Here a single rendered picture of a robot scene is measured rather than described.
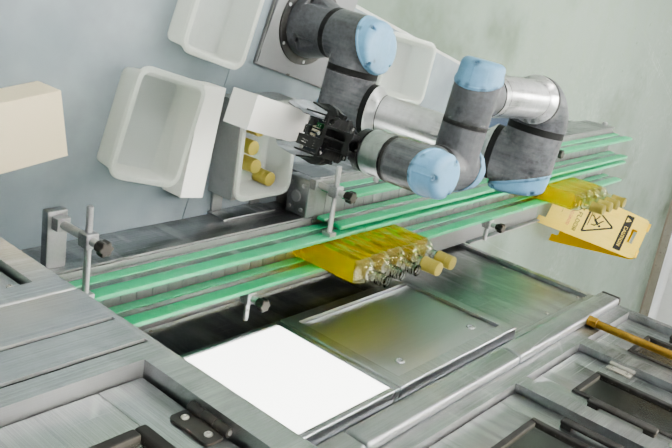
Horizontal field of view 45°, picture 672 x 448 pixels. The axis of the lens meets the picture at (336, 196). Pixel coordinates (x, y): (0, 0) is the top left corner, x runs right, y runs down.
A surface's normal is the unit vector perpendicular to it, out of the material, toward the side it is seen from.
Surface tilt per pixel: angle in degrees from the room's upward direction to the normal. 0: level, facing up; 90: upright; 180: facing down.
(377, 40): 4
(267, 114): 0
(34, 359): 90
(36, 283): 90
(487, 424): 90
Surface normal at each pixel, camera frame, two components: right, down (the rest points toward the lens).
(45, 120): 0.74, 0.30
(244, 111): -0.58, -0.12
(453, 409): 0.15, -0.94
